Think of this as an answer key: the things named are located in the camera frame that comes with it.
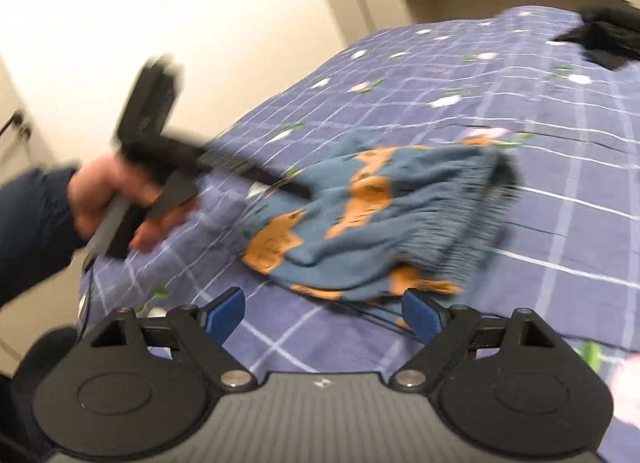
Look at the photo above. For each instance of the person's left hand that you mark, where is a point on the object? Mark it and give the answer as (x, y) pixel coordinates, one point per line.
(95, 193)

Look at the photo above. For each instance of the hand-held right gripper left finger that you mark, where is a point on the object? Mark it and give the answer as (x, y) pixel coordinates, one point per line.
(227, 314)

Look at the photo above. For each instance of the black cloth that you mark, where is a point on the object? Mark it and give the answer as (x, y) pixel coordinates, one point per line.
(607, 38)

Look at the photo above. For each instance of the purple checked floral blanket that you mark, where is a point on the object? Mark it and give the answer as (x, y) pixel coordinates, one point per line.
(550, 223)

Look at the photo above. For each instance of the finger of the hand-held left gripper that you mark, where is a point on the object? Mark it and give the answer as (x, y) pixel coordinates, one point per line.
(260, 174)

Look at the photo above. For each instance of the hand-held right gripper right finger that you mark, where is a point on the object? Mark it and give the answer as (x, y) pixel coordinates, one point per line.
(421, 317)

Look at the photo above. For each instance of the cream door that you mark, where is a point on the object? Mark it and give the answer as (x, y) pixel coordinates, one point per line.
(25, 93)

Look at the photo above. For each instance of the blue pants with orange print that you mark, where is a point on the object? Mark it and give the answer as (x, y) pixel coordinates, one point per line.
(390, 213)

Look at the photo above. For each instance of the person's left forearm dark sleeve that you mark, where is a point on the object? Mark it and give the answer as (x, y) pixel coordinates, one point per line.
(35, 238)

